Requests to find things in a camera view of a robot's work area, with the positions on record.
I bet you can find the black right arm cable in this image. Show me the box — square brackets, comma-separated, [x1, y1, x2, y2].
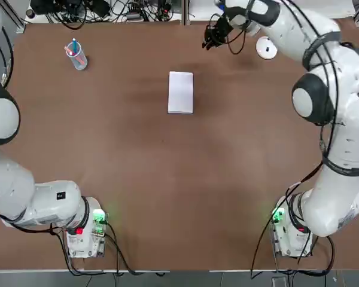
[250, 0, 359, 279]

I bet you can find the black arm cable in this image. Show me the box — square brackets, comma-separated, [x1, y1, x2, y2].
[250, 0, 359, 279]
[0, 26, 16, 87]

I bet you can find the white A4 paper sheet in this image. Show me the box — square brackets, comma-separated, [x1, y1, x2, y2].
[167, 71, 196, 115]

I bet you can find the aluminium frame post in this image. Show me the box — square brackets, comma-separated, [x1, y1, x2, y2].
[181, 0, 190, 27]
[15, 13, 27, 33]

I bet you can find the clear plastic pen cup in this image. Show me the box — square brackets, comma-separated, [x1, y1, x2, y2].
[64, 41, 89, 71]

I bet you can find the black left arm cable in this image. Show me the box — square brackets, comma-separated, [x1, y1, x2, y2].
[0, 26, 16, 87]

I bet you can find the white desk lamp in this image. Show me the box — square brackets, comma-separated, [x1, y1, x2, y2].
[255, 35, 278, 60]

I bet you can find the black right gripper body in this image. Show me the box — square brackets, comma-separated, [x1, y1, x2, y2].
[208, 16, 233, 39]

